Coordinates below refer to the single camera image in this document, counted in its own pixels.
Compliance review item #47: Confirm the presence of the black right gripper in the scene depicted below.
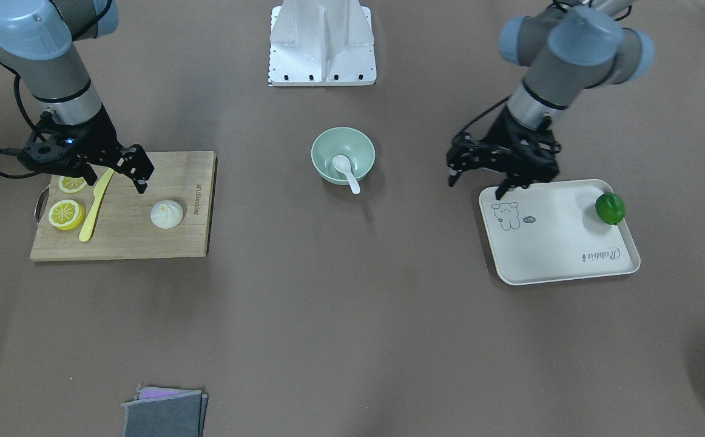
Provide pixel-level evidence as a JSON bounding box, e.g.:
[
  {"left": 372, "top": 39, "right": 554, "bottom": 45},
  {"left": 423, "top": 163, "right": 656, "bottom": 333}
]
[{"left": 18, "top": 107, "right": 155, "bottom": 195}]

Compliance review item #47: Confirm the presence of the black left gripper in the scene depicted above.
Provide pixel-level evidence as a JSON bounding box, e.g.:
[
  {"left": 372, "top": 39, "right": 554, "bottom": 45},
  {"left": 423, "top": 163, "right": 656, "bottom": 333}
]
[{"left": 447, "top": 109, "right": 561, "bottom": 201}]

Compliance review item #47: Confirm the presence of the white ceramic spoon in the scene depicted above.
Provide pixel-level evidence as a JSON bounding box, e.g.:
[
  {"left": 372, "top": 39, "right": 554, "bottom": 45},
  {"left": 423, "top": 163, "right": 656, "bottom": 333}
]
[{"left": 331, "top": 154, "right": 360, "bottom": 195}]

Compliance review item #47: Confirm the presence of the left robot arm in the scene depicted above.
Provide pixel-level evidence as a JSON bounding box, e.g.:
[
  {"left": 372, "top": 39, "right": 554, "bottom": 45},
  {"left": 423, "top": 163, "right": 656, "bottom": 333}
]
[{"left": 446, "top": 1, "right": 655, "bottom": 199}]

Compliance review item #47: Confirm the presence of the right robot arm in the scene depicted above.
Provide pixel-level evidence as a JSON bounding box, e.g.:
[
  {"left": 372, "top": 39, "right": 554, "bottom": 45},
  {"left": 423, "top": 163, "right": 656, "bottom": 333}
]
[{"left": 0, "top": 1, "right": 155, "bottom": 194}]

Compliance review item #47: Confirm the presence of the white steamed bun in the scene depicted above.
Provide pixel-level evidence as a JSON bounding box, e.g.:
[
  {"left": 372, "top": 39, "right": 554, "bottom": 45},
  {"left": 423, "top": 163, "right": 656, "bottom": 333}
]
[{"left": 150, "top": 199, "right": 185, "bottom": 229}]

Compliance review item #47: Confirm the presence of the mint green bowl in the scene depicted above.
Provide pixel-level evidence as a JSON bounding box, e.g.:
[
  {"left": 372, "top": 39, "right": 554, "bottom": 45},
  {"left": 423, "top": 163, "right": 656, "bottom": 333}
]
[{"left": 311, "top": 127, "right": 376, "bottom": 186}]

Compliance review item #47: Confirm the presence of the lower lemon slice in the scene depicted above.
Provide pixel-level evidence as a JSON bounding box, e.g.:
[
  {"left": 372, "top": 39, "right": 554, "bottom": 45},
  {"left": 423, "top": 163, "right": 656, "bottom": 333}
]
[{"left": 58, "top": 176, "right": 88, "bottom": 194}]

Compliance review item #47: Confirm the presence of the bamboo cutting board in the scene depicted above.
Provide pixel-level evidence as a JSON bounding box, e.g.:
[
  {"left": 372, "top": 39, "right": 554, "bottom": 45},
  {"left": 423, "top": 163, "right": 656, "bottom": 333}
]
[{"left": 30, "top": 151, "right": 217, "bottom": 261}]

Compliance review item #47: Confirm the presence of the upper lemon half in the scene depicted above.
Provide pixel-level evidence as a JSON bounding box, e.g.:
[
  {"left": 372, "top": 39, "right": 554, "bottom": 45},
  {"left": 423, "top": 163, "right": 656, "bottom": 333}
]
[{"left": 47, "top": 199, "right": 86, "bottom": 231}]

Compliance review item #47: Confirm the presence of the beige rabbit print tray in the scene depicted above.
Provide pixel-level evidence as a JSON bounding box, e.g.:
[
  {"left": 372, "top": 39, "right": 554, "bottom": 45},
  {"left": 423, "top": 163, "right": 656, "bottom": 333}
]
[{"left": 478, "top": 179, "right": 641, "bottom": 286}]

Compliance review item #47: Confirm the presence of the yellow plastic knife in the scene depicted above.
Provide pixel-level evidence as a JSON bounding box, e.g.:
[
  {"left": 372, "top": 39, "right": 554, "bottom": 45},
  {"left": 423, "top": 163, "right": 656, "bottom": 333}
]
[{"left": 78, "top": 169, "right": 115, "bottom": 242}]

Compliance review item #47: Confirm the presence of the green lime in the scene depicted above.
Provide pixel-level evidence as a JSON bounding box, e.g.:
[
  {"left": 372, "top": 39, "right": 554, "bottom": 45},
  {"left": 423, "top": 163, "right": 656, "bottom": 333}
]
[{"left": 595, "top": 192, "right": 627, "bottom": 226}]

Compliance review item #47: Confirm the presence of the grey folded cloth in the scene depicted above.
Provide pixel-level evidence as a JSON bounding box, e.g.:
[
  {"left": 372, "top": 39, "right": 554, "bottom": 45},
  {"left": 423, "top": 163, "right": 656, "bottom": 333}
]
[{"left": 121, "top": 385, "right": 208, "bottom": 436}]

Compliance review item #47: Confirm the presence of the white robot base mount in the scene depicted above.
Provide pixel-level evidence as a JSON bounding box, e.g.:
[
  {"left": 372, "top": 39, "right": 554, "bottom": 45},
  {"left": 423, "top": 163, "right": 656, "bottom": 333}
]
[{"left": 268, "top": 1, "right": 377, "bottom": 87}]

